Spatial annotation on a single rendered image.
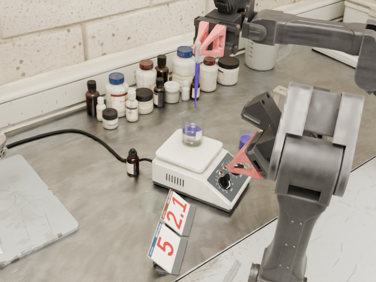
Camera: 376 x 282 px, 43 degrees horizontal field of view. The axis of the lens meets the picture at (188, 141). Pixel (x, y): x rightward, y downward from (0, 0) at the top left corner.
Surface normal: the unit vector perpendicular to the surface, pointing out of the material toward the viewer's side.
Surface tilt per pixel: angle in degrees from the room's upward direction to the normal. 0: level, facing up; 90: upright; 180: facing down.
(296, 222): 96
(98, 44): 90
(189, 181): 90
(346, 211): 0
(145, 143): 0
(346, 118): 36
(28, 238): 0
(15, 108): 90
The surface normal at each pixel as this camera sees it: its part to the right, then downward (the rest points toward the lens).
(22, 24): 0.63, 0.48
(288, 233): -0.31, 0.63
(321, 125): -0.25, 0.10
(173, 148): 0.05, -0.81
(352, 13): -0.74, 0.41
